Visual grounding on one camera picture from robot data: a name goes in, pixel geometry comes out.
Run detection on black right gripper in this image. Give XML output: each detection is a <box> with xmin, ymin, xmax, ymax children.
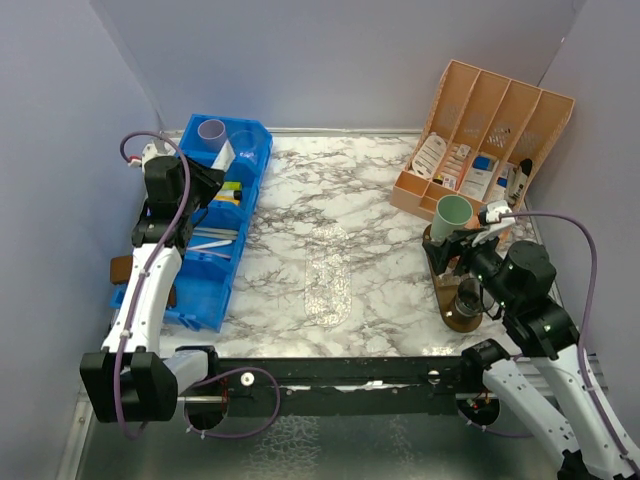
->
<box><xmin>423</xmin><ymin>224</ymin><xmax>517</xmax><ymax>309</ymax></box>

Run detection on white toothpaste tube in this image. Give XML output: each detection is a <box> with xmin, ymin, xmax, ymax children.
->
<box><xmin>211</xmin><ymin>139</ymin><xmax>236</xmax><ymax>172</ymax></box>

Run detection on green plastic cup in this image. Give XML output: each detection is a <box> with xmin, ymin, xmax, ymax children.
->
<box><xmin>430</xmin><ymin>195</ymin><xmax>474</xmax><ymax>242</ymax></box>

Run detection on dark blue plastic cup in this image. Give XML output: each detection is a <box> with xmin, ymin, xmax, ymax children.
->
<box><xmin>448</xmin><ymin>277</ymin><xmax>495</xmax><ymax>323</ymax></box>

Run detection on clear square toothbrush holder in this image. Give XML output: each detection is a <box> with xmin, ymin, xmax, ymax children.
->
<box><xmin>434</xmin><ymin>258</ymin><xmax>471</xmax><ymax>288</ymax></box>

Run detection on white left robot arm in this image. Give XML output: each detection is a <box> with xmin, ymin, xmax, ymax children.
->
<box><xmin>80</xmin><ymin>156</ymin><xmax>226</xmax><ymax>423</ymax></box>

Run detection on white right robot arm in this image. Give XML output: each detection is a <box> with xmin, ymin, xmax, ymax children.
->
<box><xmin>422</xmin><ymin>229</ymin><xmax>639</xmax><ymax>479</ymax></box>

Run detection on brown oval wooden tray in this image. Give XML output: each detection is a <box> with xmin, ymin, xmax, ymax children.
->
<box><xmin>422</xmin><ymin>224</ymin><xmax>484</xmax><ymax>333</ymax></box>

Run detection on blue plastic bin organizer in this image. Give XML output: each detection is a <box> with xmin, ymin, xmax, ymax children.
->
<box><xmin>132</xmin><ymin>114</ymin><xmax>272</xmax><ymax>331</ymax></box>

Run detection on lilac plastic cup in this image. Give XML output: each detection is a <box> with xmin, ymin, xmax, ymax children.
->
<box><xmin>197</xmin><ymin>118</ymin><xmax>227</xmax><ymax>152</ymax></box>

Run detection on clear plastic cup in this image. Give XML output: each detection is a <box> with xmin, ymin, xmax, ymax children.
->
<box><xmin>230</xmin><ymin>130</ymin><xmax>258</xmax><ymax>164</ymax></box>

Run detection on white blue box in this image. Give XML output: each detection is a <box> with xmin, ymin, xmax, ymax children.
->
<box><xmin>472</xmin><ymin>155</ymin><xmax>497</xmax><ymax>172</ymax></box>

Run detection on white oval soap packet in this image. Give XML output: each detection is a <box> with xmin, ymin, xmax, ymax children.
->
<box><xmin>411</xmin><ymin>132</ymin><xmax>447</xmax><ymax>179</ymax></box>

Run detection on brown lid clear box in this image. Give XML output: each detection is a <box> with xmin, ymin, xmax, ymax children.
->
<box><xmin>109</xmin><ymin>255</ymin><xmax>177</xmax><ymax>308</ymax></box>

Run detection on peach compartment organizer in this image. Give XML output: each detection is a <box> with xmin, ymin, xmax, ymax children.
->
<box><xmin>390</xmin><ymin>60</ymin><xmax>575</xmax><ymax>220</ymax></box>

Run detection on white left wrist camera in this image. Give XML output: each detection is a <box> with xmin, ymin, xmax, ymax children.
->
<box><xmin>129</xmin><ymin>139</ymin><xmax>176</xmax><ymax>168</ymax></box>

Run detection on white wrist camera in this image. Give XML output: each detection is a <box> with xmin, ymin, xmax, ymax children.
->
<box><xmin>129</xmin><ymin>139</ymin><xmax>176</xmax><ymax>168</ymax></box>
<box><xmin>472</xmin><ymin>200</ymin><xmax>516</xmax><ymax>247</ymax></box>

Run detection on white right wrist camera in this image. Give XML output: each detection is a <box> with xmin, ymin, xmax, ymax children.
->
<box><xmin>472</xmin><ymin>200</ymin><xmax>516</xmax><ymax>247</ymax></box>

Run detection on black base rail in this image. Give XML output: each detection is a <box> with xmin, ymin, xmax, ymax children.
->
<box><xmin>178</xmin><ymin>356</ymin><xmax>491</xmax><ymax>418</ymax></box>

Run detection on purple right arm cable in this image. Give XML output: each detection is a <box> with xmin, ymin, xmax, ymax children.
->
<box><xmin>457</xmin><ymin>209</ymin><xmax>640</xmax><ymax>471</ymax></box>

